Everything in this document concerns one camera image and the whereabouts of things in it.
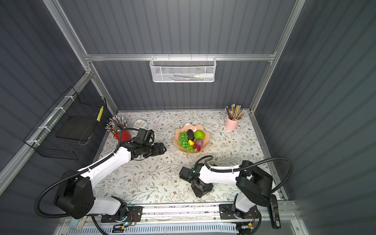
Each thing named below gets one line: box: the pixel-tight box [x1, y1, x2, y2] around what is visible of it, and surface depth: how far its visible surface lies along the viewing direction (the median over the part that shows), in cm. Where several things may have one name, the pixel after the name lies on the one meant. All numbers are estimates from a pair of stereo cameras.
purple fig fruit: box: [195, 139, 204, 148], surface depth 95 cm
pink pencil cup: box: [224, 116, 240, 131], surface depth 106 cm
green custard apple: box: [193, 129, 206, 141], surface depth 98 cm
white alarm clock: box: [133, 118, 149, 130], surface depth 111 cm
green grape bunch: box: [178, 131, 195, 153], surface depth 96 cm
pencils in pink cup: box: [224, 103, 246, 121], surface depth 104 cm
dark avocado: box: [187, 129, 195, 142], surface depth 101 cm
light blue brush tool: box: [69, 215, 88, 231], surface depth 69 cm
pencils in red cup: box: [104, 115, 128, 134], surface depth 96 cm
